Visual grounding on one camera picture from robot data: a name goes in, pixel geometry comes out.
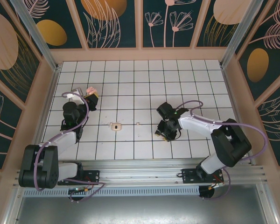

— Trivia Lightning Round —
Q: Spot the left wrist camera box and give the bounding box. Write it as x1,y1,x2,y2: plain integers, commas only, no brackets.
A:
66,87,86,105

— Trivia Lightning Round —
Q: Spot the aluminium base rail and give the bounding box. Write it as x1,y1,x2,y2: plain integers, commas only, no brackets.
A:
13,159,269,187

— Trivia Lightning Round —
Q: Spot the small green circuit board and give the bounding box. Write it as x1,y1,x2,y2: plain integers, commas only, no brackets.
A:
68,187,91,195

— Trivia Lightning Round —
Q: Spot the grey sheet metal tray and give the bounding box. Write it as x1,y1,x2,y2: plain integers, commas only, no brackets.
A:
4,184,278,224

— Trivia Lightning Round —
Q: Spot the aluminium side rail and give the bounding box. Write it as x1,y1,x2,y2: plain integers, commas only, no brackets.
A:
36,66,62,145
220,65,256,165

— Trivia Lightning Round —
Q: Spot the aluminium corner post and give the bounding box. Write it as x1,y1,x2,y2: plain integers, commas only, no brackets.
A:
9,0,62,72
219,0,264,69

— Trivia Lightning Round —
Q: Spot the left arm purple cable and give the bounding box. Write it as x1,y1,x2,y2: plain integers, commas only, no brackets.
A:
34,92,105,203

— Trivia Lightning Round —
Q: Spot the grey slotted cable duct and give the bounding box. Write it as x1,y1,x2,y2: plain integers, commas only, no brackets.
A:
23,186,201,197

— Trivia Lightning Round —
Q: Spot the small wire connector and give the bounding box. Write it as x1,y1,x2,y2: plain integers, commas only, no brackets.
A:
207,181,225,190

